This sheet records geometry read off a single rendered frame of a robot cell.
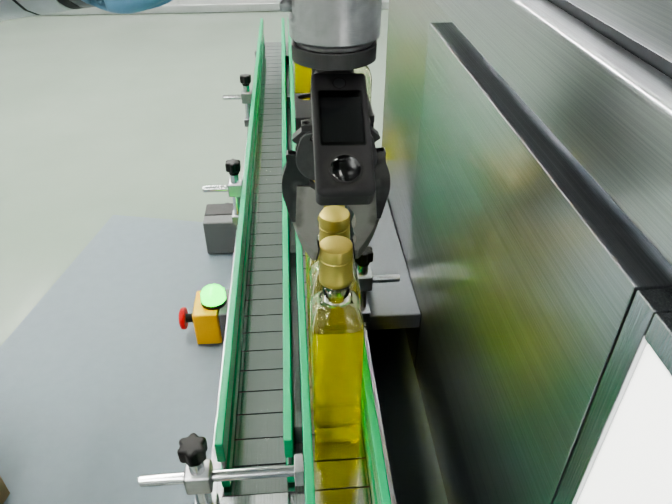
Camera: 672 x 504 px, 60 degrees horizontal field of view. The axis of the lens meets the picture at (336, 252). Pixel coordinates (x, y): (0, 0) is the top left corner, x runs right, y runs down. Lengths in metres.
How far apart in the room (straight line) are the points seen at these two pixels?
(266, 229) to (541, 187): 0.78
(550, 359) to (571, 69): 0.18
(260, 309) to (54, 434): 0.36
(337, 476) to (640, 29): 0.56
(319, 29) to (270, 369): 0.51
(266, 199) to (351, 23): 0.77
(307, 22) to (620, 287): 0.30
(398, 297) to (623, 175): 0.66
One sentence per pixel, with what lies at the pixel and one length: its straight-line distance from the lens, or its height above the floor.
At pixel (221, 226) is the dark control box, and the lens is 1.24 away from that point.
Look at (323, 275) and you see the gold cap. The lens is 0.58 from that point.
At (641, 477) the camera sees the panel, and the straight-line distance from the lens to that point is 0.33.
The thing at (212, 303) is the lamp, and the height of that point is 0.84.
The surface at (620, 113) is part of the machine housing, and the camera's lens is 0.33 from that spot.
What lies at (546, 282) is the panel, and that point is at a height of 1.26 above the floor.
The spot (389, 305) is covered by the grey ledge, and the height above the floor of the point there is 0.88.
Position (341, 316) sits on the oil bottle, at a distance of 0.61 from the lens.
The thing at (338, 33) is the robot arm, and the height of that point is 1.37.
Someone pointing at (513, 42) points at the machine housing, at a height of 1.37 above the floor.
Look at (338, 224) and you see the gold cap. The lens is 0.61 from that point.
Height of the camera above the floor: 1.49
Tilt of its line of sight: 36 degrees down
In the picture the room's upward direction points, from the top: straight up
